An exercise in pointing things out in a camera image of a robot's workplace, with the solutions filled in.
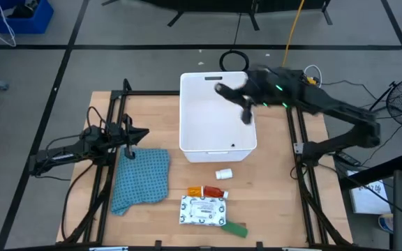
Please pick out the red bottle with white cap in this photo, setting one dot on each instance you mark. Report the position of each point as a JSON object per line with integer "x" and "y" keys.
{"x": 215, "y": 192}

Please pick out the black stand with legs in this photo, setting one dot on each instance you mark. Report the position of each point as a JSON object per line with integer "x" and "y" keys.
{"x": 222, "y": 4}

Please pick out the teal patterned cloth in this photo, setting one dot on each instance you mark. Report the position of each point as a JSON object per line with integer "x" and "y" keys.
{"x": 141, "y": 181}

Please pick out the white plastic bin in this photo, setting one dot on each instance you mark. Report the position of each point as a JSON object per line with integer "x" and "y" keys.
{"x": 208, "y": 125}

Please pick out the blue plastic crate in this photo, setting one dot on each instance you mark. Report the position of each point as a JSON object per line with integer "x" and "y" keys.
{"x": 30, "y": 24}

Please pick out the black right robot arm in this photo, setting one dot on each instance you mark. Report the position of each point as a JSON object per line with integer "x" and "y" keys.
{"x": 344, "y": 108}

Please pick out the white printed wipes pack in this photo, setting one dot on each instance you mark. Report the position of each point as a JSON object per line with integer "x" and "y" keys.
{"x": 202, "y": 210}

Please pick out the grey metal bracket plate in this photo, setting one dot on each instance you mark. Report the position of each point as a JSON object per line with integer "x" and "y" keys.
{"x": 298, "y": 148}

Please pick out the white paper box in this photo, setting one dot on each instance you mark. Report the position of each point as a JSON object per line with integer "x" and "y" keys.
{"x": 368, "y": 200}

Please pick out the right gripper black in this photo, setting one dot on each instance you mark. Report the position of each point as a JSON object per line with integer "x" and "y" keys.
{"x": 265, "y": 87}

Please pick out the small white pill bottle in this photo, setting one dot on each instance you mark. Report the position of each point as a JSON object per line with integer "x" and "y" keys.
{"x": 224, "y": 174}

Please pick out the green piece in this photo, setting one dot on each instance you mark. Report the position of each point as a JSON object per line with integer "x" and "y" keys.
{"x": 235, "y": 230}

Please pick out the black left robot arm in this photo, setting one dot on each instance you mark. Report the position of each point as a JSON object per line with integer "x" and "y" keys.
{"x": 61, "y": 157}

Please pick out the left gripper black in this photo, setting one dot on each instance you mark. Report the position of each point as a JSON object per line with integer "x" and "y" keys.
{"x": 127, "y": 139}

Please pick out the black power strip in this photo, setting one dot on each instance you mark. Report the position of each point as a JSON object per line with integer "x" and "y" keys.
{"x": 347, "y": 158}

